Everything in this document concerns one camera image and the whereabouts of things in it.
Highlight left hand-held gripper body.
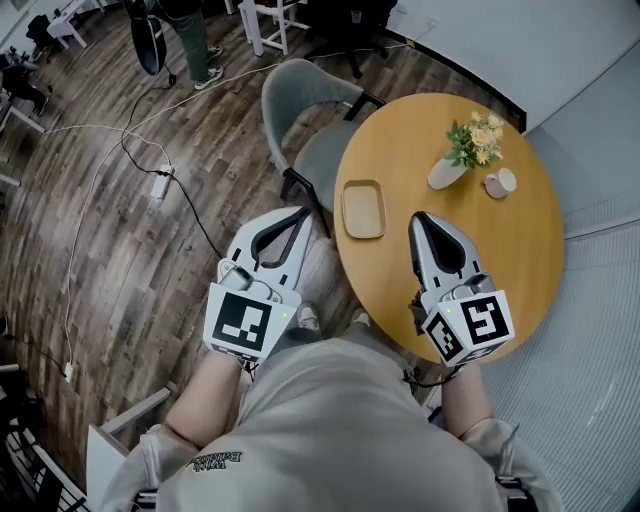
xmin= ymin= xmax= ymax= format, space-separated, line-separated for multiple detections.
xmin=202 ymin=256 xmax=304 ymax=365

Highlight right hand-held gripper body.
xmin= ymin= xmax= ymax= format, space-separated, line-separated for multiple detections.
xmin=409 ymin=272 xmax=517 ymax=369

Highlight wooden tray container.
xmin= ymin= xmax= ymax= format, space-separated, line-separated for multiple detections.
xmin=340 ymin=179 xmax=388 ymax=241

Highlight person's left forearm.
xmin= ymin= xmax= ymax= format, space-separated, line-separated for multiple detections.
xmin=163 ymin=348 xmax=252 ymax=450

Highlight person's right forearm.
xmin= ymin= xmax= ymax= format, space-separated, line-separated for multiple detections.
xmin=438 ymin=360 xmax=497 ymax=442

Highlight round wooden table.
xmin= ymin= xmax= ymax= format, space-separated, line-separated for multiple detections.
xmin=332 ymin=92 xmax=566 ymax=367

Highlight white vase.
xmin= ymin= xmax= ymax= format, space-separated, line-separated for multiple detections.
xmin=426 ymin=156 xmax=470 ymax=192

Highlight pink cup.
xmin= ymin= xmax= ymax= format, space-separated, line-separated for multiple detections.
xmin=482 ymin=166 xmax=518 ymax=201

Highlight white power strip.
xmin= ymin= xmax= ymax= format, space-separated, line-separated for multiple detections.
xmin=149 ymin=164 xmax=177 ymax=202

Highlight yellow flower bouquet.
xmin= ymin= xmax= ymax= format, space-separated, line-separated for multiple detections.
xmin=445 ymin=110 xmax=506 ymax=171

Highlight grey upholstered chair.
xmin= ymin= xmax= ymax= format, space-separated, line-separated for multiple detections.
xmin=260 ymin=57 xmax=387 ymax=240

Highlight person's grey shirt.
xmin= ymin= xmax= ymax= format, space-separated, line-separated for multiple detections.
xmin=98 ymin=327 xmax=567 ymax=512

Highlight white wooden table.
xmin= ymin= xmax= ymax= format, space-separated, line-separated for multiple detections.
xmin=236 ymin=0 xmax=312 ymax=58

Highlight black bag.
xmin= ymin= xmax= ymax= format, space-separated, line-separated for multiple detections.
xmin=122 ymin=0 xmax=169 ymax=78

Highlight black office chair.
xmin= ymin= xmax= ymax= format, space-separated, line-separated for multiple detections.
xmin=303 ymin=0 xmax=400 ymax=80

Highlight black metal rack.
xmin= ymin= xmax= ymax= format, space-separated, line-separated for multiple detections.
xmin=0 ymin=399 xmax=92 ymax=512

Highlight black equipment pile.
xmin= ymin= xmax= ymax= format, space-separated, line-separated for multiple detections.
xmin=0 ymin=46 xmax=50 ymax=117

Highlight white desk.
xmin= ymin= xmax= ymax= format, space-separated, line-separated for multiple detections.
xmin=46 ymin=0 xmax=107 ymax=50

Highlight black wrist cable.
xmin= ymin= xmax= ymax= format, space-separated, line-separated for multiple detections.
xmin=401 ymin=366 xmax=464 ymax=390

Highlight black floor cable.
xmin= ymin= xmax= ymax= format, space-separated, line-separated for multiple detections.
xmin=119 ymin=59 xmax=226 ymax=261

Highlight white floor cable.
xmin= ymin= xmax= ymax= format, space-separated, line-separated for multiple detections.
xmin=42 ymin=42 xmax=411 ymax=374

